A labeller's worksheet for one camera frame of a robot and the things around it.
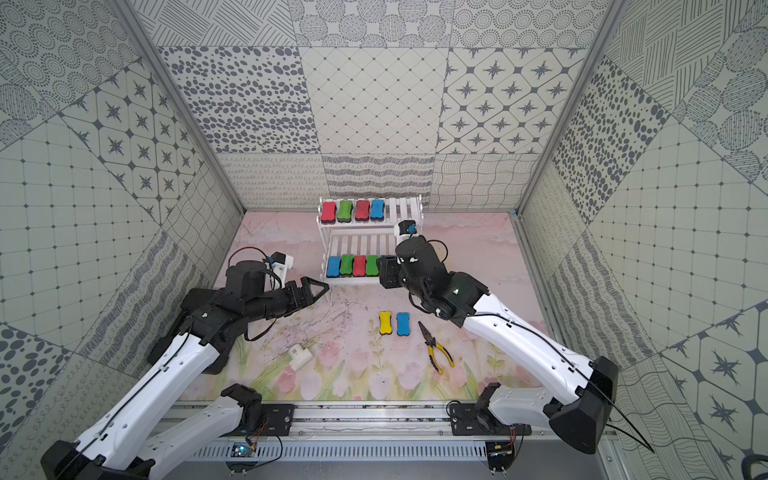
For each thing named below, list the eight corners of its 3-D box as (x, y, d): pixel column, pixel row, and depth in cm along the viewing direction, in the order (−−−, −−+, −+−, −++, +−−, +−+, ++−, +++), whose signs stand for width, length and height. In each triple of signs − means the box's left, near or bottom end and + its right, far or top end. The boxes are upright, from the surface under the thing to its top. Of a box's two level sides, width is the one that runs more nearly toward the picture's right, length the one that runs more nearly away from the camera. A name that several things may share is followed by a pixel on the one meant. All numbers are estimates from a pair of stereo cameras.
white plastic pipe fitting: (288, 370, 84) (284, 366, 81) (292, 348, 88) (289, 344, 85) (310, 370, 84) (307, 366, 81) (314, 348, 88) (311, 344, 85)
